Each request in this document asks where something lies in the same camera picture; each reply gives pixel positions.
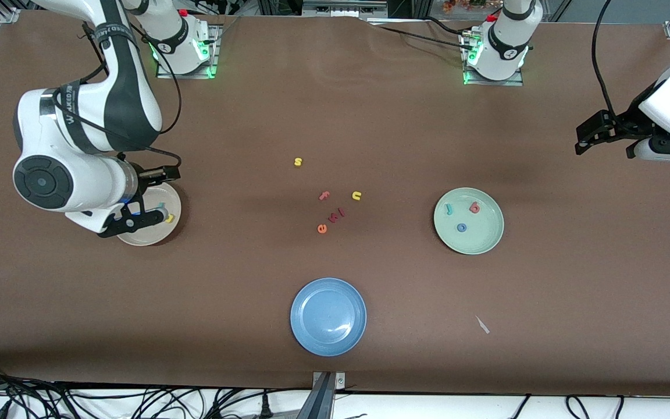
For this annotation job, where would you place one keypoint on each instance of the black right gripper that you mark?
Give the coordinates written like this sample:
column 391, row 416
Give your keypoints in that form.
column 150, row 173

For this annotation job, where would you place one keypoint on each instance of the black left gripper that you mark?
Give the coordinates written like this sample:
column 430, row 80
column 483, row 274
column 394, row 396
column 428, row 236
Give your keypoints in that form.
column 624, row 123

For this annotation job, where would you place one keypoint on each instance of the red foam letter b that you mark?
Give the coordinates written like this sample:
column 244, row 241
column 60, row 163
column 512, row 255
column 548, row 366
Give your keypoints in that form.
column 471, row 205

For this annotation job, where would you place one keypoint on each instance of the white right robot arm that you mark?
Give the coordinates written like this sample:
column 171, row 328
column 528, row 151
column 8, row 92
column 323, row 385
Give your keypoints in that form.
column 96, row 180

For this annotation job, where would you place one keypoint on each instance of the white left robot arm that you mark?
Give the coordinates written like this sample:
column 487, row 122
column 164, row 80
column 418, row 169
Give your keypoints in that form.
column 506, row 41

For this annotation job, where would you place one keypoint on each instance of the beige brown plate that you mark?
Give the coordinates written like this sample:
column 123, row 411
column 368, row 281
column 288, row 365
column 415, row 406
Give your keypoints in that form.
column 154, row 233

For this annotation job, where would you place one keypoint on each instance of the brown table cover sheet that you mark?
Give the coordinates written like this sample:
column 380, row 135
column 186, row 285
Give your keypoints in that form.
column 79, row 302

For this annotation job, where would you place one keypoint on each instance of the light green plate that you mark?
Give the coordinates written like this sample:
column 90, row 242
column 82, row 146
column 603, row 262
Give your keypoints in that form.
column 469, row 238

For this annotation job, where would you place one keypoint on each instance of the orange flower decoration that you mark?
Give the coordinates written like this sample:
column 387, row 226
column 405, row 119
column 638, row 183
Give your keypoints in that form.
column 457, row 6

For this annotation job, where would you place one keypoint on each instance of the blue plate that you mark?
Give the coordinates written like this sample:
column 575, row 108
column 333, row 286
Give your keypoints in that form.
column 328, row 317

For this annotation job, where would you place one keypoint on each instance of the white paper scrap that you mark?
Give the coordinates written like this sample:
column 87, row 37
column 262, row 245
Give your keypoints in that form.
column 482, row 325

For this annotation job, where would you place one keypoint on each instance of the grey equipment box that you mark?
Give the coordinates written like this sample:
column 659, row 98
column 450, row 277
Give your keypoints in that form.
column 341, row 9

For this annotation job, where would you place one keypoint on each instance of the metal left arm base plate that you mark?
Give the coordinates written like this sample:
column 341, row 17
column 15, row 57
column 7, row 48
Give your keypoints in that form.
column 518, row 81

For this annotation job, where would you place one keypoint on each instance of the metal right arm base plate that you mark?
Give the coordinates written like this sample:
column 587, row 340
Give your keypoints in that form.
column 186, row 75

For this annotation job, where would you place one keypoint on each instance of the metal camera pole bracket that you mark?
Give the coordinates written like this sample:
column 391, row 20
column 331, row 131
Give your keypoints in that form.
column 323, row 401

